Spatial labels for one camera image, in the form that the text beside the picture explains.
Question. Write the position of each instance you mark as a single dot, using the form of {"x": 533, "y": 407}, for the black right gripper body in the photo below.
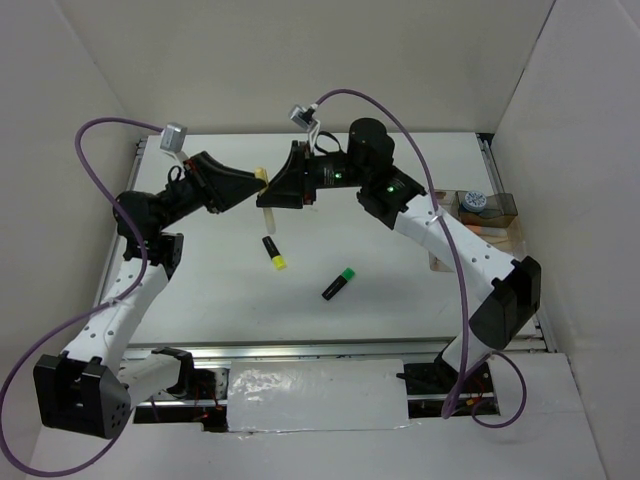
{"x": 325, "y": 171}

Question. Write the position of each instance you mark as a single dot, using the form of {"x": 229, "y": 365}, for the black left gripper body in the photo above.
{"x": 190, "y": 192}

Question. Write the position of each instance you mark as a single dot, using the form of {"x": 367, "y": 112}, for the pale yellow highlighter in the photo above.
{"x": 269, "y": 218}

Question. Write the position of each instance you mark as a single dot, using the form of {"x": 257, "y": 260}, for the black yellow-capped highlighter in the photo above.
{"x": 274, "y": 253}

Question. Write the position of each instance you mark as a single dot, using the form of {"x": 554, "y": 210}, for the black green-capped highlighter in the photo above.
{"x": 338, "y": 283}

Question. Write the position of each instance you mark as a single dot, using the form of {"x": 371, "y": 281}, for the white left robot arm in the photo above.
{"x": 85, "y": 389}

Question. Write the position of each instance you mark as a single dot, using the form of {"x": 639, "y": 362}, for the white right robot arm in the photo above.
{"x": 508, "y": 289}

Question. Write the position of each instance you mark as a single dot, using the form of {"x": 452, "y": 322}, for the clear compartment organizer box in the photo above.
{"x": 501, "y": 212}

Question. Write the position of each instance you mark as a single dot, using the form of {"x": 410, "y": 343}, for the white foil sheet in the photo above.
{"x": 318, "y": 395}

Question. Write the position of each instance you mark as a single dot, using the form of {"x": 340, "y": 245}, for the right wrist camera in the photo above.
{"x": 304, "y": 118}

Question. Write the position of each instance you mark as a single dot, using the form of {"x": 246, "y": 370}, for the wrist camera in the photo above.
{"x": 172, "y": 137}
{"x": 304, "y": 118}

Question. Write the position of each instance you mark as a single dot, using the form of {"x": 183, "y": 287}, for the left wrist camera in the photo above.
{"x": 172, "y": 137}

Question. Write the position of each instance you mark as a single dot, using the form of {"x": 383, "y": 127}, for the aluminium front rail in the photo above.
{"x": 341, "y": 349}

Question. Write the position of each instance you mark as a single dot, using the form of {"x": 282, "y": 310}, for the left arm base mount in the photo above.
{"x": 201, "y": 400}

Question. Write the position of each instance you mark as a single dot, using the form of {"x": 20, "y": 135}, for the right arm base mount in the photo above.
{"x": 428, "y": 383}

